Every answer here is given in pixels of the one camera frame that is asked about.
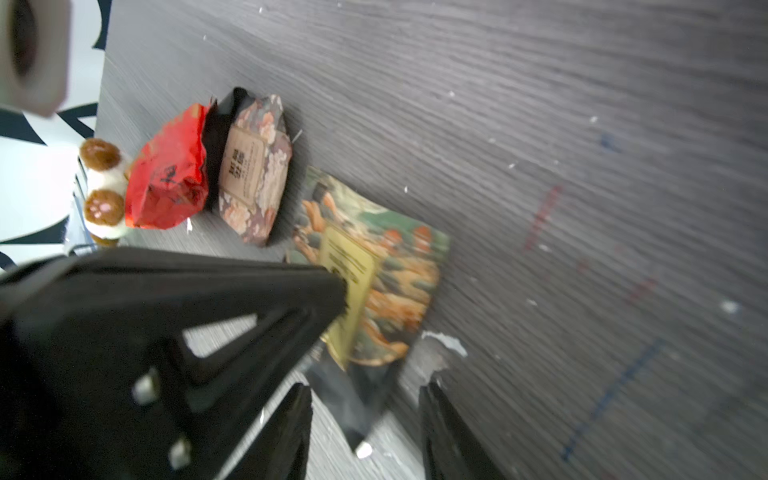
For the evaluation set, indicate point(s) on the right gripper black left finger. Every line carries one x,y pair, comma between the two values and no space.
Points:
281,450

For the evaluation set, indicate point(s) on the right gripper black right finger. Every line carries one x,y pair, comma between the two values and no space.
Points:
450,450

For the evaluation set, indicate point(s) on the yellow label landscape tea bag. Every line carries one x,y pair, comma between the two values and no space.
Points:
391,266

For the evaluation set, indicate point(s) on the red foil tea bag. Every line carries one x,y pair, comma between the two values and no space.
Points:
167,182

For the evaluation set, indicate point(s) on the floral beige label tea bag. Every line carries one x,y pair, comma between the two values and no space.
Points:
248,157

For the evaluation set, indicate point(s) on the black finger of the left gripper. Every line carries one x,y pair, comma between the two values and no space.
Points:
131,363

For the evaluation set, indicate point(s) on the small brown white plush dog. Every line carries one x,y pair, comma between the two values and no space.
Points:
107,171

